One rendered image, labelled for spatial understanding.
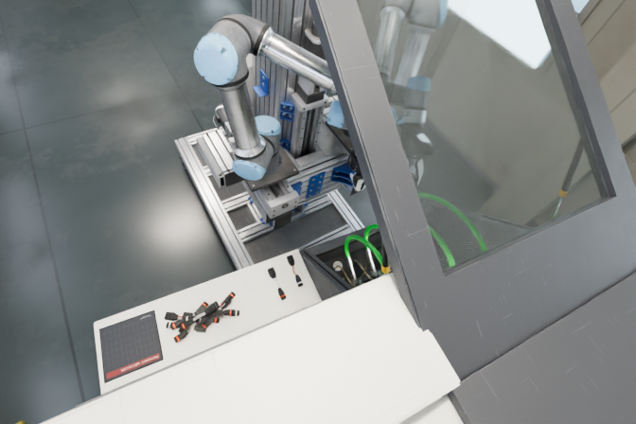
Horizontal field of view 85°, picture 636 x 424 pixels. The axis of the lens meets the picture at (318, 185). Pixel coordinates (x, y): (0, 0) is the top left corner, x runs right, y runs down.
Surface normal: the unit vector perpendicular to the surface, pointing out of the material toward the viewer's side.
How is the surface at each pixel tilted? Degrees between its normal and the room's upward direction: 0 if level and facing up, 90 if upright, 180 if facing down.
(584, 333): 0
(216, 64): 82
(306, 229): 0
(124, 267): 0
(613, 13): 90
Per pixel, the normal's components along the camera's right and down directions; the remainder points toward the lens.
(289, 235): 0.15, -0.59
